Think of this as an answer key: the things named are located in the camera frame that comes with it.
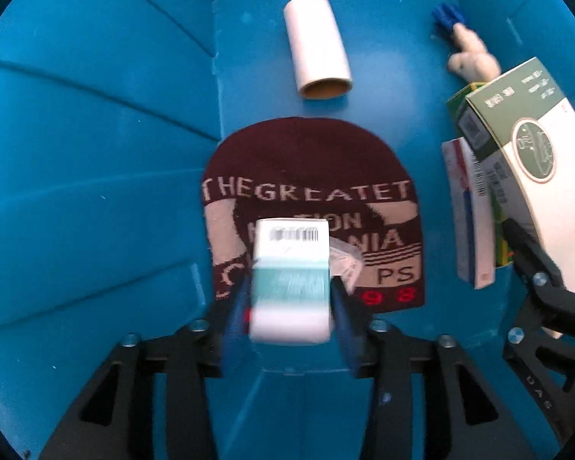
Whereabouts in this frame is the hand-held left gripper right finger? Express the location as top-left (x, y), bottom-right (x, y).
top-left (330, 278), bottom-right (532, 460)

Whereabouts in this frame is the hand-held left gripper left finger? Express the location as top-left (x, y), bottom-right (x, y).
top-left (38, 278), bottom-right (252, 460)

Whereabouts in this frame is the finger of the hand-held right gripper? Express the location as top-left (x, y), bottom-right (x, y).
top-left (503, 218), bottom-right (568, 298)

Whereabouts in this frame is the small teal white box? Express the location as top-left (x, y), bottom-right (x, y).
top-left (248, 218), bottom-right (333, 346)

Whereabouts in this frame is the green white cardboard box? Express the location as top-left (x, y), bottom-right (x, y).
top-left (464, 56), bottom-right (575, 298)

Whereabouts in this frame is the white teddy bear blue dress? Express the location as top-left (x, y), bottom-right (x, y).
top-left (431, 2), bottom-right (501, 81)

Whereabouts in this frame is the blue plastic crate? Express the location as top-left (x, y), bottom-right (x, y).
top-left (0, 0), bottom-right (575, 460)

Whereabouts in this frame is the white paper roll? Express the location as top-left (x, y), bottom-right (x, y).
top-left (283, 0), bottom-right (354, 100)

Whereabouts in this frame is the white red blue box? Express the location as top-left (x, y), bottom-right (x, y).
top-left (441, 136), bottom-right (498, 289)

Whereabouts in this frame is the maroon knitted beanie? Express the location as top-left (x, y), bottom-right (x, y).
top-left (202, 116), bottom-right (426, 314)

